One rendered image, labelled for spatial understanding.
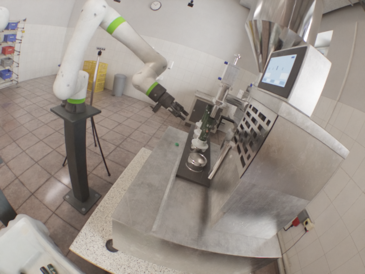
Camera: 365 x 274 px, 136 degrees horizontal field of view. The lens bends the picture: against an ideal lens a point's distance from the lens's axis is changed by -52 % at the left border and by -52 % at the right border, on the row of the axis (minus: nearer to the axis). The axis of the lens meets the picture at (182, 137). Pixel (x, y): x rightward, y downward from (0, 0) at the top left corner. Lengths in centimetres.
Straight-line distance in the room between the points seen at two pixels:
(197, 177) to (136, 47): 69
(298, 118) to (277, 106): 4
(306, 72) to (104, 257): 72
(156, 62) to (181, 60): 330
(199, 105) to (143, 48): 275
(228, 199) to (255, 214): 9
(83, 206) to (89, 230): 95
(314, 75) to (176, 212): 42
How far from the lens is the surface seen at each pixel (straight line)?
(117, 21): 89
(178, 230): 39
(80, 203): 161
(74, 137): 108
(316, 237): 183
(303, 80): 27
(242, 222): 41
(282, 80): 30
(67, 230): 151
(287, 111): 26
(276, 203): 38
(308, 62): 28
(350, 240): 165
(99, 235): 65
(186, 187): 48
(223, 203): 34
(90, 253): 62
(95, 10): 76
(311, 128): 30
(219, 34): 421
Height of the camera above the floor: 135
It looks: 26 degrees down
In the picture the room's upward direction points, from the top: 21 degrees clockwise
